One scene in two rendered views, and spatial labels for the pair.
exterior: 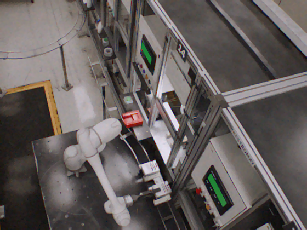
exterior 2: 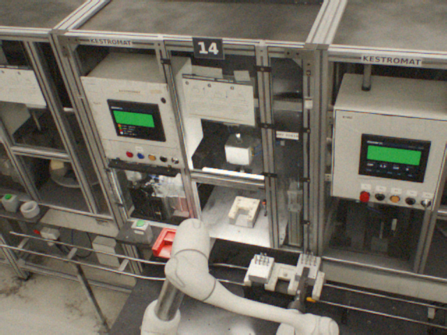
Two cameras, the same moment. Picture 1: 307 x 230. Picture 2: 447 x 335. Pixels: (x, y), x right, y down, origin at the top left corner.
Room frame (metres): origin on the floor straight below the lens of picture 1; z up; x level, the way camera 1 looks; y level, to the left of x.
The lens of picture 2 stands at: (-0.18, 0.92, 2.89)
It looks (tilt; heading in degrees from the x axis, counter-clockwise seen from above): 41 degrees down; 325
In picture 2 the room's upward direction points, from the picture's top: 8 degrees counter-clockwise
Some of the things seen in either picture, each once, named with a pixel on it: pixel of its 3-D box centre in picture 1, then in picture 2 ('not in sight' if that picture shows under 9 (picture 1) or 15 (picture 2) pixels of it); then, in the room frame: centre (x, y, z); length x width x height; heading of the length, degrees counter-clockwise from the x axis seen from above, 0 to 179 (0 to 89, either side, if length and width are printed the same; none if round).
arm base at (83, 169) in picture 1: (74, 166); not in sight; (1.01, 0.59, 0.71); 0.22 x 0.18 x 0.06; 31
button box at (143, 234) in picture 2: (129, 103); (143, 230); (1.63, 0.24, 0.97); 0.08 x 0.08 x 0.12; 31
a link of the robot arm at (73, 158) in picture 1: (73, 156); not in sight; (1.04, 0.60, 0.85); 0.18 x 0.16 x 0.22; 139
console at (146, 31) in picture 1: (160, 52); (144, 110); (1.69, 0.04, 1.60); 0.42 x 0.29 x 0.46; 31
